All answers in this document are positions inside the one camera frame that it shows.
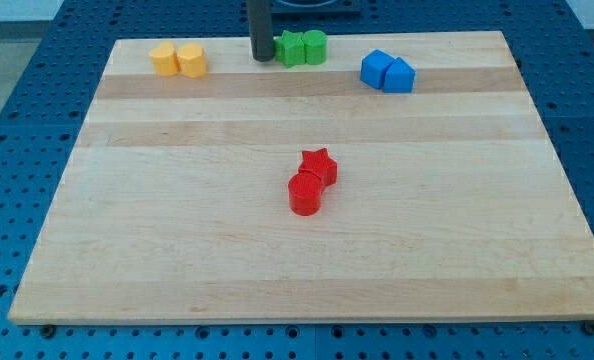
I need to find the yellow hexagon block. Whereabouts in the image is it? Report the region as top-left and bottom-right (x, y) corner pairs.
(177, 43), (208, 78)

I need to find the yellow heart block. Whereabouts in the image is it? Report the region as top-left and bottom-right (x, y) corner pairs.
(149, 41), (180, 76)

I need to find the red cylinder block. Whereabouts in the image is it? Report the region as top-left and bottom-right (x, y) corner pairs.
(288, 172), (323, 216)

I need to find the red star block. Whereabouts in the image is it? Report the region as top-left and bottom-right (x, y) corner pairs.
(298, 148), (338, 186)

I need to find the wooden board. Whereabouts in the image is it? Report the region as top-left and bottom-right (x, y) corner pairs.
(8, 31), (594, 325)

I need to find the green star block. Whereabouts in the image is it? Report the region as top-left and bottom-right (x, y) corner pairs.
(274, 30), (306, 67)

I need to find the blue cube block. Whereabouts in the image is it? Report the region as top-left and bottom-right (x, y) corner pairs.
(360, 49), (395, 89)

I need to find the green cylinder block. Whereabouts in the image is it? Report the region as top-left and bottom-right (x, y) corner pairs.
(302, 30), (327, 65)

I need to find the blue pentagon block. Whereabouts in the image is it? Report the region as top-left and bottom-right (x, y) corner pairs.
(382, 57), (416, 93)

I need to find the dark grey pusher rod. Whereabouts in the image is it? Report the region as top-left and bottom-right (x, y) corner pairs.
(246, 0), (274, 62)

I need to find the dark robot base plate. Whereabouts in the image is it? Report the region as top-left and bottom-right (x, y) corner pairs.
(271, 0), (362, 14)

